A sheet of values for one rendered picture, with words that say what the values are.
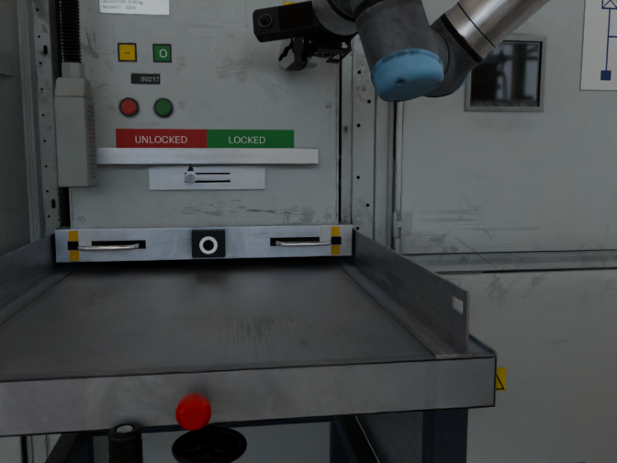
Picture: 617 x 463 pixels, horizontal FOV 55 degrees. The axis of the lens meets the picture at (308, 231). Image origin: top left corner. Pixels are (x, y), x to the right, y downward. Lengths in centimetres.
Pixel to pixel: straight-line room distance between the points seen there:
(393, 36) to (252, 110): 40
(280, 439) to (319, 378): 79
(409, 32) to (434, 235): 62
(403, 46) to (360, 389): 42
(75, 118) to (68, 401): 53
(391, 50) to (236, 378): 44
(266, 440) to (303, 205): 55
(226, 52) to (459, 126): 52
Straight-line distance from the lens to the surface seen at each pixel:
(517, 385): 148
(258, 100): 111
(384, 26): 79
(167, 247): 110
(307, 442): 140
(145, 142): 111
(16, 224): 126
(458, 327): 65
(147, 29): 113
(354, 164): 127
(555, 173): 142
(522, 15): 91
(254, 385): 60
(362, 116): 127
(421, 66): 77
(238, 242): 110
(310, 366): 60
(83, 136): 101
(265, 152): 106
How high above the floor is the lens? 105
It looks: 7 degrees down
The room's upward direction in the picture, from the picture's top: straight up
